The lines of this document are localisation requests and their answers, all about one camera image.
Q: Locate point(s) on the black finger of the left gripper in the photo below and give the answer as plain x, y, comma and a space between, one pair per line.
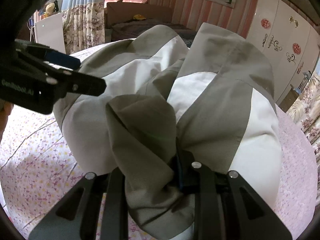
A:
79, 83

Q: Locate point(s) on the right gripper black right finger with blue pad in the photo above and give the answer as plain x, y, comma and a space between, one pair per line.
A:
226, 206

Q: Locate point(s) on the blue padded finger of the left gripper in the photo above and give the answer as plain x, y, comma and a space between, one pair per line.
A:
53, 56

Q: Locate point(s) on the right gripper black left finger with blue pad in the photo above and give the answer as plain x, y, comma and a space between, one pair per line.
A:
95, 207

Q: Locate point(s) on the white and grey jacket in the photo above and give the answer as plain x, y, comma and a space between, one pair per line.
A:
213, 99

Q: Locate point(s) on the person's left hand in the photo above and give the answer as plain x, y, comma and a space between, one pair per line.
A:
4, 115

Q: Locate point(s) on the white side cabinet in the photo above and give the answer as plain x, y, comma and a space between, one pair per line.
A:
49, 31

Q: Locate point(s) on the plush toy on cabinet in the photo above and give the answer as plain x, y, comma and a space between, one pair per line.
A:
51, 9

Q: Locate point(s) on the blue floral curtain left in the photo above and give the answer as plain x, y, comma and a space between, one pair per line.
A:
83, 24

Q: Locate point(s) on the blue floral curtain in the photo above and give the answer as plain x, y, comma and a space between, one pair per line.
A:
305, 112
83, 24

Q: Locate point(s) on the pink floral bed sheet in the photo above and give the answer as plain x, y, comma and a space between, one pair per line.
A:
44, 168

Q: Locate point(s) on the brown wooden headboard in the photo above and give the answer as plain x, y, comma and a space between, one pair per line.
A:
120, 12

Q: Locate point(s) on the yellow toy on bed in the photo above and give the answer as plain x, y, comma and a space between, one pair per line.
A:
139, 17

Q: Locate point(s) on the blue floral curtain right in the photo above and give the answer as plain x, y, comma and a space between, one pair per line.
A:
305, 112

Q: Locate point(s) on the white wardrobe with decals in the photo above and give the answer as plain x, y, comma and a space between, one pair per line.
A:
289, 42

